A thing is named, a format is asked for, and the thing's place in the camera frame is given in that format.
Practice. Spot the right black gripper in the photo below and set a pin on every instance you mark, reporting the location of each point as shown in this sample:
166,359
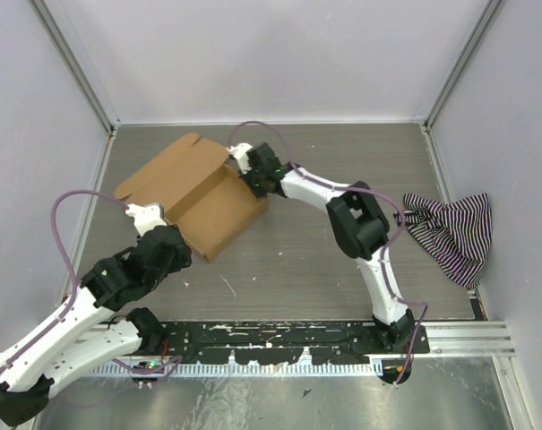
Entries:
258,193

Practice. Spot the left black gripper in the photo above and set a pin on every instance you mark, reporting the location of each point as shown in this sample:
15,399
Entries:
183,260

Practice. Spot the brown cardboard box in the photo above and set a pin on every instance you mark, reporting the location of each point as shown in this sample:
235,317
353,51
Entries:
199,191

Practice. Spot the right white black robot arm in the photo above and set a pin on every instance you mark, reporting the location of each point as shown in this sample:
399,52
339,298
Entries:
358,224

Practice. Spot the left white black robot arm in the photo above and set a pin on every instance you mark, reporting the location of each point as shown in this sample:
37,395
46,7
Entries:
36,368

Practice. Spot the striped purple cloth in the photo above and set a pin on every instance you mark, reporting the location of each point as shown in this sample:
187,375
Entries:
458,235

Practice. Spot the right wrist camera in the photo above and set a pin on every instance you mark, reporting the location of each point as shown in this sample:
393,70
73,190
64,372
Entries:
239,153

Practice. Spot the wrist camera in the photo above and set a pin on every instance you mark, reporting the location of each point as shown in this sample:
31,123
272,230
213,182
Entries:
239,153
146,218

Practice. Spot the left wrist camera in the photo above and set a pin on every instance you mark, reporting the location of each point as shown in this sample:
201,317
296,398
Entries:
146,218

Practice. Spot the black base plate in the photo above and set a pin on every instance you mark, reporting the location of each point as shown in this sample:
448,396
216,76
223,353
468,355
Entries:
273,343

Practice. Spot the white slotted cable duct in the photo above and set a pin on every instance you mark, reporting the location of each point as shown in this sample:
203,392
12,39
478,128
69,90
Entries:
303,367

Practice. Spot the left aluminium corner post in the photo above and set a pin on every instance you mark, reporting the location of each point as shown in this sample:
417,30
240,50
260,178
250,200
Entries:
63,48

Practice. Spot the aluminium corner post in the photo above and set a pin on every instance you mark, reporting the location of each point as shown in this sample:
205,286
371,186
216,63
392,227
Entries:
478,33
63,48

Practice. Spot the aluminium front rail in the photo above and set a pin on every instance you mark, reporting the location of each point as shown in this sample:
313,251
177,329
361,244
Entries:
466,339

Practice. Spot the right aluminium corner post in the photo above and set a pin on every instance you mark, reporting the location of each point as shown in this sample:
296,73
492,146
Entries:
478,33

